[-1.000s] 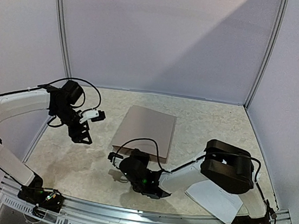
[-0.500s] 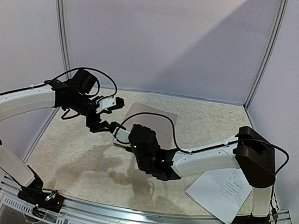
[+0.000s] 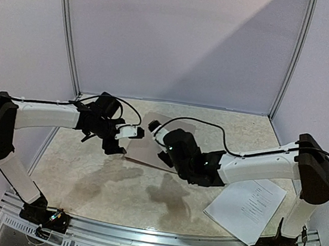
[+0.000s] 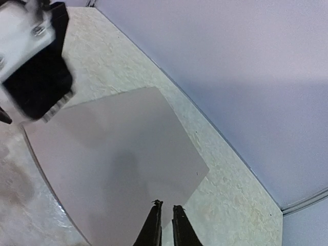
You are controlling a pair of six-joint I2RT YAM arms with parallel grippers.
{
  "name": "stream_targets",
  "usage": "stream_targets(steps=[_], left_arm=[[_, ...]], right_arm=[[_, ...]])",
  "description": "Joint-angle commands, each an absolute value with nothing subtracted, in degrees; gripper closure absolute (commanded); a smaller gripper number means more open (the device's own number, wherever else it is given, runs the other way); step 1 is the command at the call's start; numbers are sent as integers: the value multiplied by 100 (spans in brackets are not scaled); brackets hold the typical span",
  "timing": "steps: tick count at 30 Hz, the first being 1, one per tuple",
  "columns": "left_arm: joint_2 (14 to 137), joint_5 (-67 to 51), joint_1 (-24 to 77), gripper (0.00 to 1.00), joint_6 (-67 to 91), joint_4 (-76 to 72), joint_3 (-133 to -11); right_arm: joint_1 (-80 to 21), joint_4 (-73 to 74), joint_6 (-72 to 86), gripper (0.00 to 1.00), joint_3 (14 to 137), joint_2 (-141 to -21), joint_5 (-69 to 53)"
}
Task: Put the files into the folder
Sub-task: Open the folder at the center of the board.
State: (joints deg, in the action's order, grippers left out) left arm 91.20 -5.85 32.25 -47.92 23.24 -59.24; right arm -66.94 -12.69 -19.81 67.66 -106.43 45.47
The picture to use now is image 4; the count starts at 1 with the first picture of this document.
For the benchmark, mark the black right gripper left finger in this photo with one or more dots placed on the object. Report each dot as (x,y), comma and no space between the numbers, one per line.
(151,232)

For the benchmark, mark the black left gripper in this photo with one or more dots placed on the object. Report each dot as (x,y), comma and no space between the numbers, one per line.
(43,84)

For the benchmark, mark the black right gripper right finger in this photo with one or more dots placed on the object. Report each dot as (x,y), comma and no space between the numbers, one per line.
(183,232)

